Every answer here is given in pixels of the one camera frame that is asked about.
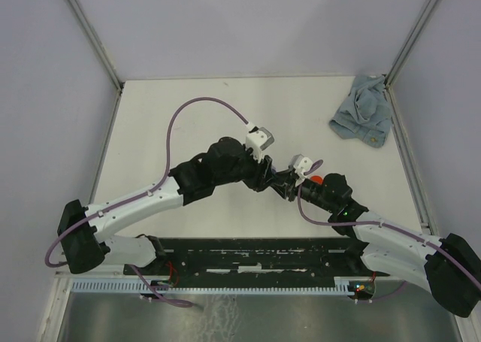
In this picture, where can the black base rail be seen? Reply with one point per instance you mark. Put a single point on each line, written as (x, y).
(257, 262)

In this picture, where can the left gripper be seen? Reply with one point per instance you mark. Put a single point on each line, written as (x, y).
(262, 172)

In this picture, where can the blue denim cloth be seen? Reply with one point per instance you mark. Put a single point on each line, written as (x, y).
(365, 113)

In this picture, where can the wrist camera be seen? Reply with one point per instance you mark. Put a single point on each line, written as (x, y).
(257, 140)
(300, 165)

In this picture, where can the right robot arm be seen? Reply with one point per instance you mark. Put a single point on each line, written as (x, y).
(447, 267)

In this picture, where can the white cable duct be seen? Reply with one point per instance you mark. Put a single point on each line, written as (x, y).
(130, 286)

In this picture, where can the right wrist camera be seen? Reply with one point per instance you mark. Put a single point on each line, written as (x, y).
(300, 165)

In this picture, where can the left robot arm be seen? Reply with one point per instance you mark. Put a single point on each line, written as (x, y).
(89, 234)

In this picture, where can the left aluminium frame post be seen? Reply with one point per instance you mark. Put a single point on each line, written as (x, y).
(95, 42)

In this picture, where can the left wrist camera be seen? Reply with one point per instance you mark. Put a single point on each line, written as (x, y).
(257, 140)

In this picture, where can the right aluminium frame post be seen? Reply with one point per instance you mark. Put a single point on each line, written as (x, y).
(426, 13)

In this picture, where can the aluminium frame post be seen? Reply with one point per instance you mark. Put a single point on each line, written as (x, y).
(426, 13)
(95, 42)

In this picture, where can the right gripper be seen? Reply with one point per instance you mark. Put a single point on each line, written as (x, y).
(288, 189)

